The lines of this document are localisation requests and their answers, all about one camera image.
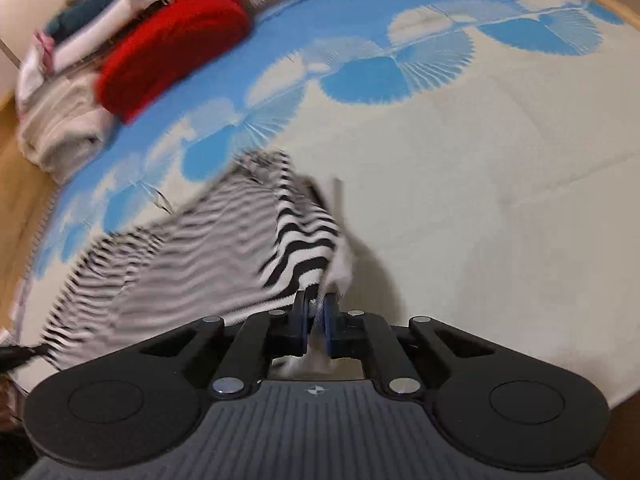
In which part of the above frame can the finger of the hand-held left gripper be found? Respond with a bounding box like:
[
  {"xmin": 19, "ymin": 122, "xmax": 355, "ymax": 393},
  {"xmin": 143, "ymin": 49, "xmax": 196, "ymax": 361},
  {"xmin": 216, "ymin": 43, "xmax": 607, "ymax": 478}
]
[{"xmin": 0, "ymin": 341, "xmax": 47, "ymax": 367}]

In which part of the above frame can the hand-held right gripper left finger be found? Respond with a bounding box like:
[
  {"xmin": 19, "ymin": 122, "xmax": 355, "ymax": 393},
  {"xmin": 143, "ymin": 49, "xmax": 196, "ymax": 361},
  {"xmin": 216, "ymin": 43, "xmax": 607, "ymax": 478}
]
[{"xmin": 132, "ymin": 290, "xmax": 311, "ymax": 401}]

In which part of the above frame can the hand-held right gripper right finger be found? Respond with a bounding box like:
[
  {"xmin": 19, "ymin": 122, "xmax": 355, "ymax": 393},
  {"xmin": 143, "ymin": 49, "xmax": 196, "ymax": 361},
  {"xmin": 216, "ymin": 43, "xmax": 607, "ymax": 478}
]
[{"xmin": 322, "ymin": 294, "xmax": 502, "ymax": 398}]

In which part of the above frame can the striped shirt with white vest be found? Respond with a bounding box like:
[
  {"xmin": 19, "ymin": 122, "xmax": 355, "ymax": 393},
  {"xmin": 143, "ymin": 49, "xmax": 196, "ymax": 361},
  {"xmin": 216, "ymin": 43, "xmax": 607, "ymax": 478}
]
[{"xmin": 40, "ymin": 147, "xmax": 362, "ymax": 377}]

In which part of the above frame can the blue fan print bed mat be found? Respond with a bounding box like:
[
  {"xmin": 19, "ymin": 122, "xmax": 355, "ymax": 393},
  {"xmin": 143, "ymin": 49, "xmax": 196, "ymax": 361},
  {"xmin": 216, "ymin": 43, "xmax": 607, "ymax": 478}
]
[{"xmin": 10, "ymin": 0, "xmax": 640, "ymax": 411}]

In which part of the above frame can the cream fleece folded blanket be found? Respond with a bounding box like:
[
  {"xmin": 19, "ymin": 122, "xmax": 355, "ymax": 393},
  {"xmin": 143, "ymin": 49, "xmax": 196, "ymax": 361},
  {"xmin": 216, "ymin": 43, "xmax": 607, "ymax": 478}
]
[{"xmin": 15, "ymin": 74, "xmax": 122, "ymax": 187}]

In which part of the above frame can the pink cloth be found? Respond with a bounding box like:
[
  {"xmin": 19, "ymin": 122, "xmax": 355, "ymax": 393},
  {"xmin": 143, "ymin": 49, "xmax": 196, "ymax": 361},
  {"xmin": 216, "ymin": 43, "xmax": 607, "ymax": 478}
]
[{"xmin": 17, "ymin": 29, "xmax": 57, "ymax": 112}]

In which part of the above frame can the red folded blanket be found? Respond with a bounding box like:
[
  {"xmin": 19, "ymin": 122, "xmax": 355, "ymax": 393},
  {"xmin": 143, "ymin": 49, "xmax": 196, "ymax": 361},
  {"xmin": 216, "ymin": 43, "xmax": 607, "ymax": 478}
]
[{"xmin": 95, "ymin": 0, "xmax": 254, "ymax": 125}]

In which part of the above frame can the white folded quilt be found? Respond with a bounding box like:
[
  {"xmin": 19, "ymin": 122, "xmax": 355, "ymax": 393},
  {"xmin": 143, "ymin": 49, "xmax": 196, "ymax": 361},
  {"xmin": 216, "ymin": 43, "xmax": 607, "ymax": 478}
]
[{"xmin": 50, "ymin": 0, "xmax": 187, "ymax": 75}]

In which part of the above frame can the dark blue shark plush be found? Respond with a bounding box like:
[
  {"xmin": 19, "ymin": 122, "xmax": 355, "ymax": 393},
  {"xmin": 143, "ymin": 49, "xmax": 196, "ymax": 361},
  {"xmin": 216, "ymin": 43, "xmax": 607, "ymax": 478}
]
[{"xmin": 42, "ymin": 0, "xmax": 222, "ymax": 47}]

